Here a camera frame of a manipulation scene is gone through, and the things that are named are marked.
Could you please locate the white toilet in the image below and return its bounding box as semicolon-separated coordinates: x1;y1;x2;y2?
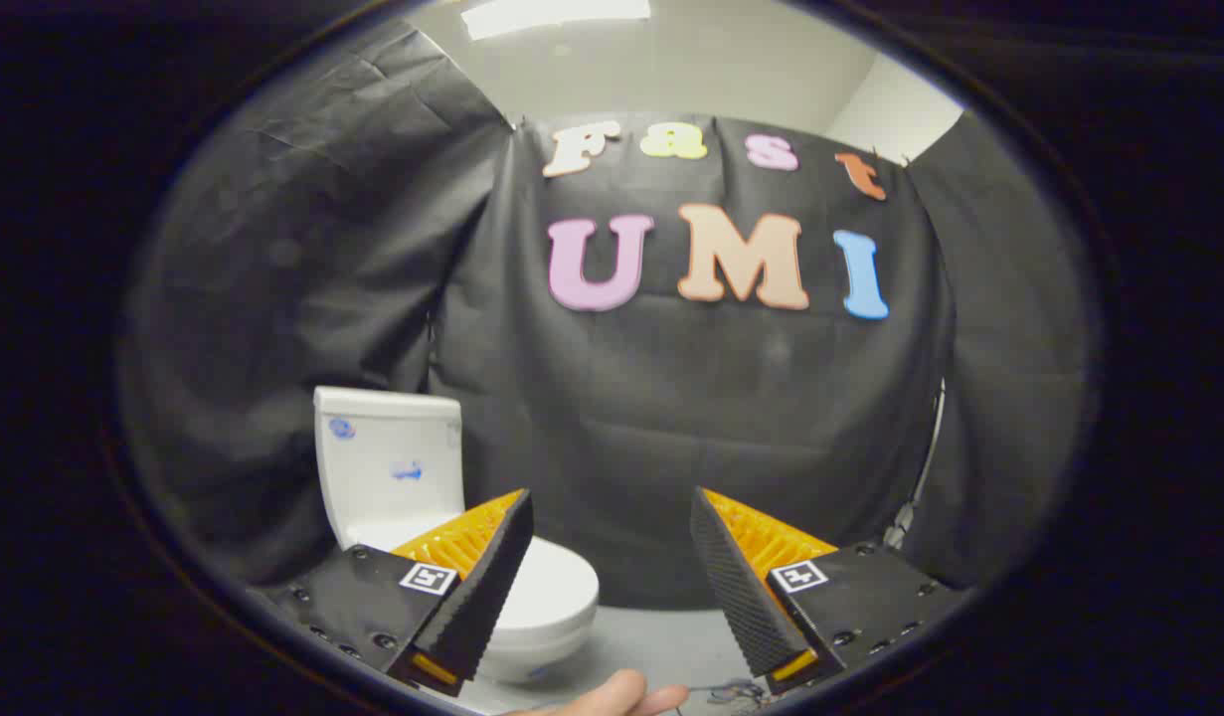
313;386;601;685

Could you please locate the thin backdrop stand pole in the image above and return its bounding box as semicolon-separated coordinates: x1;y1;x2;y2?
883;378;947;551

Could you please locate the white toilet lid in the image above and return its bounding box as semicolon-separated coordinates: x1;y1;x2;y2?
348;519;601;633

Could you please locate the black backdrop cloth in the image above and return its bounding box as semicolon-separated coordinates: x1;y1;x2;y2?
114;15;1095;613

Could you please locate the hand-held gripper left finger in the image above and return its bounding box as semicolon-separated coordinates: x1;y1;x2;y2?
249;487;535;697

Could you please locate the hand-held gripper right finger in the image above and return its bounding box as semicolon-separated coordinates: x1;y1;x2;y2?
689;486;970;697

